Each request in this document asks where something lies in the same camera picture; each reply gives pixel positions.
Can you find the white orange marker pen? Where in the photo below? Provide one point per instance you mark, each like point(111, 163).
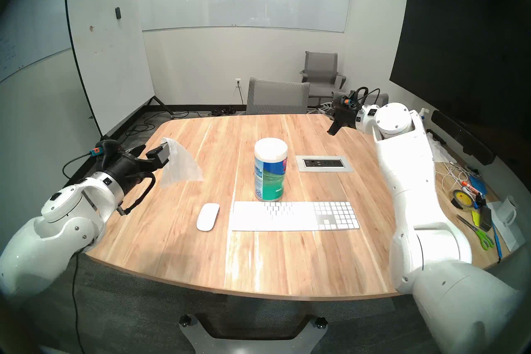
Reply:
point(468, 186)

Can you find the disinfecting wipes canister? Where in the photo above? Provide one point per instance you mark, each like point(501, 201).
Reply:
point(269, 183)

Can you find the table power outlet box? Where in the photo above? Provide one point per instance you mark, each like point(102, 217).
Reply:
point(323, 163)

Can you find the black video conference bar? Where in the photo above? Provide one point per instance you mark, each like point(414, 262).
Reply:
point(460, 135)

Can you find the small blue object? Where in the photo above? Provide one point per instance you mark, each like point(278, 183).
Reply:
point(478, 184)

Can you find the grey mesh office chair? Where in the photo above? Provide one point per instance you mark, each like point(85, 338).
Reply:
point(277, 97)

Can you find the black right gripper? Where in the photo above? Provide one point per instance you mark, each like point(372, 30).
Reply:
point(346, 114)

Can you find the rolling whiteboard on stand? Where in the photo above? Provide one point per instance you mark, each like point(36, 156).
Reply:
point(108, 50)

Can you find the white keyboard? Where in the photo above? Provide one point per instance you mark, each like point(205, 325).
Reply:
point(290, 216)

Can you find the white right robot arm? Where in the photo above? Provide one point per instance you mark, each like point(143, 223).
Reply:
point(423, 212)

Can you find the yellow black tape roll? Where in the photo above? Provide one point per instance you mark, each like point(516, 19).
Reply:
point(464, 197)

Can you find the white paper sheet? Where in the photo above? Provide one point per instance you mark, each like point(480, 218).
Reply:
point(508, 239)

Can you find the black wall television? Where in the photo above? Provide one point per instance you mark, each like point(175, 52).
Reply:
point(456, 46)

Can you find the black block eraser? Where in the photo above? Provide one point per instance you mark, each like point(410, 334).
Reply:
point(485, 218)

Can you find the crumpled white tissue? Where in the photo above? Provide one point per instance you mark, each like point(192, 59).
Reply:
point(442, 152)

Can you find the blue pen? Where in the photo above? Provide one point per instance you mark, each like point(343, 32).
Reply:
point(496, 241)

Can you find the grey office armchair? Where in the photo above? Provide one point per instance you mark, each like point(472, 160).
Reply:
point(321, 69)

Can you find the white mug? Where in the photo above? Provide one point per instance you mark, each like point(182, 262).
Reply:
point(505, 211)

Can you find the whiteboard cleaner spray bottle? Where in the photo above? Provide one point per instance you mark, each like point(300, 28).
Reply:
point(424, 112)

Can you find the white computer mouse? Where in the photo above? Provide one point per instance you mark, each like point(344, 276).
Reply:
point(207, 217)

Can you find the white disinfecting wipe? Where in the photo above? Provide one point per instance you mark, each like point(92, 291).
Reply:
point(180, 166)

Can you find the wall whiteboard with handwriting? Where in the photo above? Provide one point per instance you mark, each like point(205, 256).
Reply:
point(33, 34)

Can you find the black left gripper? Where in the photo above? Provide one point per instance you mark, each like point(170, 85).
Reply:
point(122, 166)

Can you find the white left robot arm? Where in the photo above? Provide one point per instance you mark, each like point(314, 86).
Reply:
point(58, 228)

